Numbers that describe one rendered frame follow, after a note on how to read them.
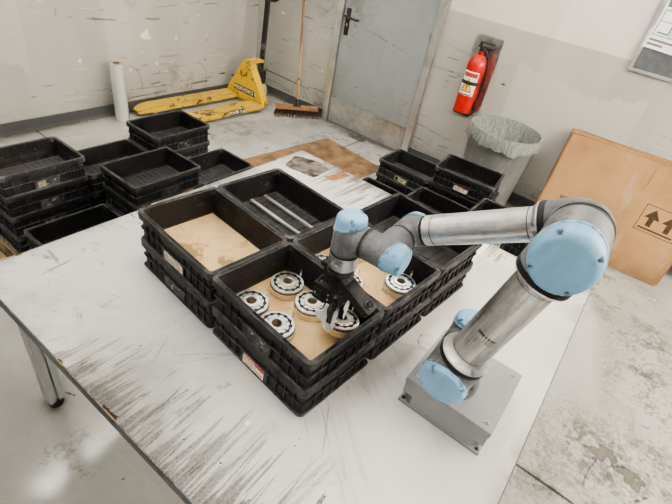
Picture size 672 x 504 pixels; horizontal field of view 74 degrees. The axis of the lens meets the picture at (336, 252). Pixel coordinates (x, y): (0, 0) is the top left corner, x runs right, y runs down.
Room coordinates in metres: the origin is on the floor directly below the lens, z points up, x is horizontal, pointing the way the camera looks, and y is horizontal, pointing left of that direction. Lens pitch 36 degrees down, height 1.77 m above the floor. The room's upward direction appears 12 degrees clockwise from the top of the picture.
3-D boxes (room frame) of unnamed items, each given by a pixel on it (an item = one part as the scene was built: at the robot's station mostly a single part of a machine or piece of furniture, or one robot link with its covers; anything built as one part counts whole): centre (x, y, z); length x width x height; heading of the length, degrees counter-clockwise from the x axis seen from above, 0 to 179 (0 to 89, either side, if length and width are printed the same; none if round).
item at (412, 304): (1.16, -0.10, 0.87); 0.40 x 0.30 x 0.11; 54
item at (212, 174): (2.36, 0.82, 0.31); 0.40 x 0.30 x 0.34; 150
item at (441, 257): (1.41, -0.27, 0.87); 0.40 x 0.30 x 0.11; 54
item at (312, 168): (2.16, 0.25, 0.71); 0.22 x 0.19 x 0.01; 60
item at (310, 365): (0.92, 0.08, 0.92); 0.40 x 0.30 x 0.02; 54
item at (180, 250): (1.16, 0.40, 0.92); 0.40 x 0.30 x 0.02; 54
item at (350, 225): (0.89, -0.02, 1.18); 0.09 x 0.08 x 0.11; 62
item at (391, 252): (0.86, -0.12, 1.18); 0.11 x 0.11 x 0.08; 62
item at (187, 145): (2.56, 1.17, 0.37); 0.40 x 0.30 x 0.45; 150
